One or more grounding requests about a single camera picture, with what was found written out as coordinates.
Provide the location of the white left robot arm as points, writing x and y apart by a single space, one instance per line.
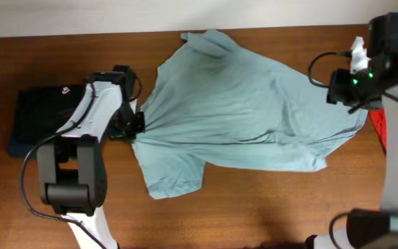
72 175

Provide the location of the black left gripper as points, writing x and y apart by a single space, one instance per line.
117 133

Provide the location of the red cloth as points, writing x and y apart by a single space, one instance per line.
378 120

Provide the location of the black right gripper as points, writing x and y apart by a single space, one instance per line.
336 93

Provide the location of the light blue t-shirt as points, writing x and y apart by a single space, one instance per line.
217 102

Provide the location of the folded navy garment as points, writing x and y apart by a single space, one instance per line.
39 113

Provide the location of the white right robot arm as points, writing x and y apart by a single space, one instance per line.
371 78

